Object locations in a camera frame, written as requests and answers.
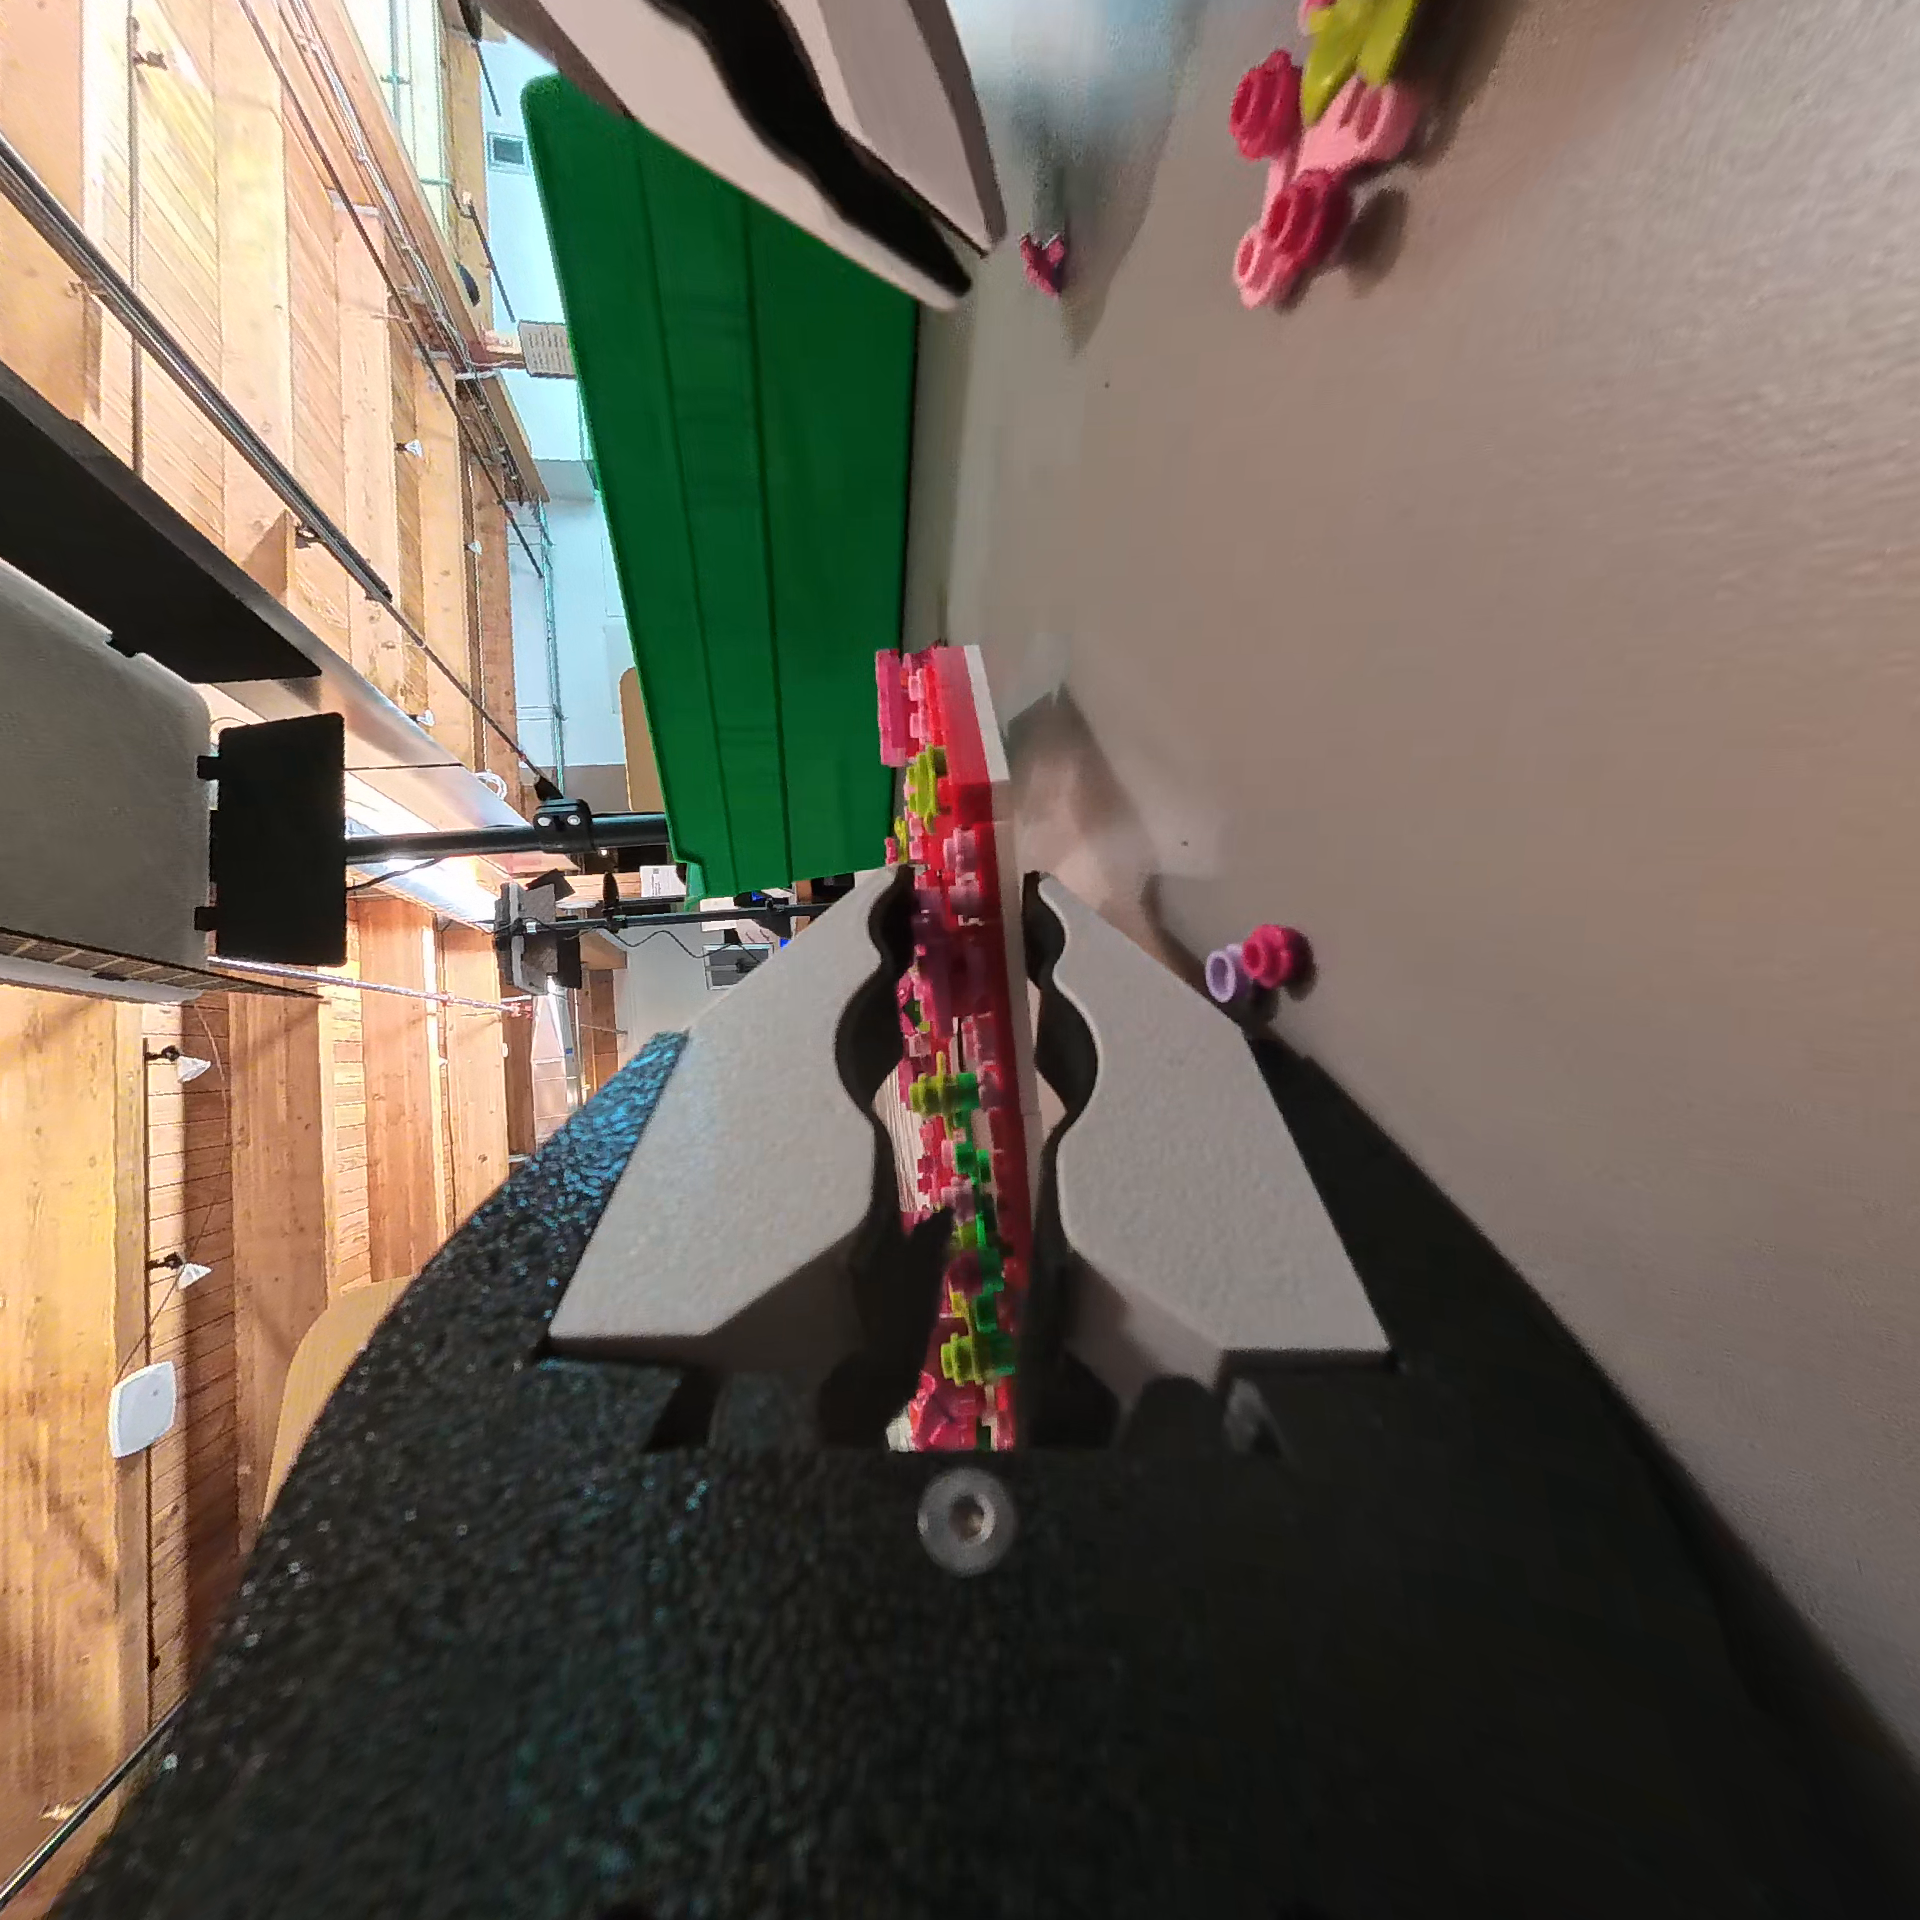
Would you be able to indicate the black metal pole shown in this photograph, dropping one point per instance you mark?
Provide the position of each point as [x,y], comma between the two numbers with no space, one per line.
[453,844]

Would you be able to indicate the black shelf board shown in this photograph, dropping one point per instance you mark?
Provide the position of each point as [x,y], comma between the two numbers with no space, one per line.
[136,556]

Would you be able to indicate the green plastic bin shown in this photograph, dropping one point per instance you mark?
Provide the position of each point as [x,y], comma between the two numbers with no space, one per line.
[718,523]

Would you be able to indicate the small magenta lego piece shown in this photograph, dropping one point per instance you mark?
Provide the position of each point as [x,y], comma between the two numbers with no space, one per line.
[1047,262]

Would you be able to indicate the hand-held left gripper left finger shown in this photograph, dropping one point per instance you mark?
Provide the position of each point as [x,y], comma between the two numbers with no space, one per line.
[718,1169]

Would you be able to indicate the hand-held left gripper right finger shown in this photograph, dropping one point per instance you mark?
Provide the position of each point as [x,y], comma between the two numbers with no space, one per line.
[1199,1185]

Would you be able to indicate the grey camera on stand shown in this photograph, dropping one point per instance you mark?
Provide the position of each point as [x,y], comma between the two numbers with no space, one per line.
[523,932]

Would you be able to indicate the wooden table with black label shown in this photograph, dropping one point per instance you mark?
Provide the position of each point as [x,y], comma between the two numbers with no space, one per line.
[325,1396]

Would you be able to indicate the red lego heart wreath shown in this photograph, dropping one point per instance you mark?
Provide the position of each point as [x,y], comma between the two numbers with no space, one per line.
[969,780]

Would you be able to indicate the lavender round lego stud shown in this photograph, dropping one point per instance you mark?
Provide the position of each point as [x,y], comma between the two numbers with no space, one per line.
[1230,974]

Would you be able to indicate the magenta round lego stud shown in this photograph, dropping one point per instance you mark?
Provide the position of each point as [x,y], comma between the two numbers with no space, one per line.
[1274,954]

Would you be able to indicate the black square panel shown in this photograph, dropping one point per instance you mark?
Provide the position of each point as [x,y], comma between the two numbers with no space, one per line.
[277,840]

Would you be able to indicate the white wall device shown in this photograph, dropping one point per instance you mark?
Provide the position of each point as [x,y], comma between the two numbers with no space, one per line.
[140,1411]

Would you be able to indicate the pink lego flower sprig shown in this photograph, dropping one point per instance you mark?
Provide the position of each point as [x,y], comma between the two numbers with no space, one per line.
[1320,192]

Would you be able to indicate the grey desk slab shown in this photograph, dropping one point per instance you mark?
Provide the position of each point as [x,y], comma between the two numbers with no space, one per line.
[88,812]

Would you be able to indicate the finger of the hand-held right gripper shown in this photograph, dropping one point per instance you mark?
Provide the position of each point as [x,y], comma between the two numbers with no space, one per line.
[899,88]
[662,88]

